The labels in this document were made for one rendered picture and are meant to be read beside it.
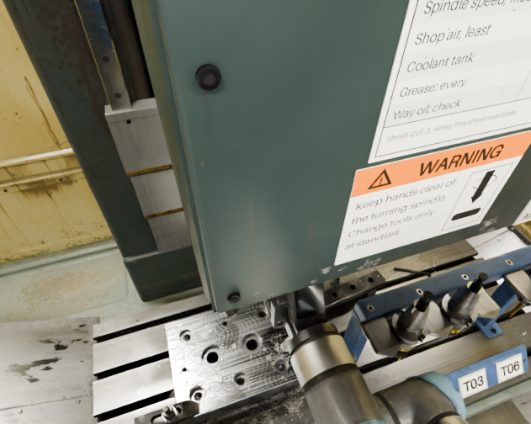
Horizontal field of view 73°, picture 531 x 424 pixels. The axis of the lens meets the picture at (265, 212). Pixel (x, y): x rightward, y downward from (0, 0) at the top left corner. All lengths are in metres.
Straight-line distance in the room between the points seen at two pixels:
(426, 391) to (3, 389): 1.15
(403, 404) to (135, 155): 0.76
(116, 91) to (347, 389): 0.72
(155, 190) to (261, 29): 0.89
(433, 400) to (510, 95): 0.42
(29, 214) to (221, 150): 1.47
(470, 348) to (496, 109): 0.92
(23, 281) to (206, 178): 1.62
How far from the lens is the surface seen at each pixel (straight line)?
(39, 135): 1.41
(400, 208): 0.30
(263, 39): 0.17
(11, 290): 1.79
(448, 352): 1.12
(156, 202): 1.06
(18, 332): 1.46
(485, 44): 0.25
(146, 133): 0.92
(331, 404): 0.46
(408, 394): 0.59
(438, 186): 0.31
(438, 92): 0.24
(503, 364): 1.11
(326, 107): 0.20
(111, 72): 0.86
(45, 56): 0.90
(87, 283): 1.65
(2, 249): 1.79
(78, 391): 1.36
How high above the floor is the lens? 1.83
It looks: 46 degrees down
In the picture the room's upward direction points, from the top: straight up
